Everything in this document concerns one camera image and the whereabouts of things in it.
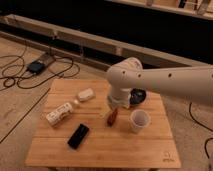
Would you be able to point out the long wooden beam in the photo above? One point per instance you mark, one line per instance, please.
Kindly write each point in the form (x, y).
(113, 47)

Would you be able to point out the black remote control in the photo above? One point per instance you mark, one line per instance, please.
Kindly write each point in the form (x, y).
(78, 136)

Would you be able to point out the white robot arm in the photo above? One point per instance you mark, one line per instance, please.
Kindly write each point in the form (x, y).
(194, 84)

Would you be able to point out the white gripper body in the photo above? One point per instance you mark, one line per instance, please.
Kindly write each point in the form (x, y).
(118, 98)

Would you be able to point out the black bowl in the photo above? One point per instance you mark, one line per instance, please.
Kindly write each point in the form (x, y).
(137, 96)

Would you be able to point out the wooden table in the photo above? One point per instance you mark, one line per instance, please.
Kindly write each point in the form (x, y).
(103, 146)

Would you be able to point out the brown wooden object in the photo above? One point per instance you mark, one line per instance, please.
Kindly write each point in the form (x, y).
(112, 117)

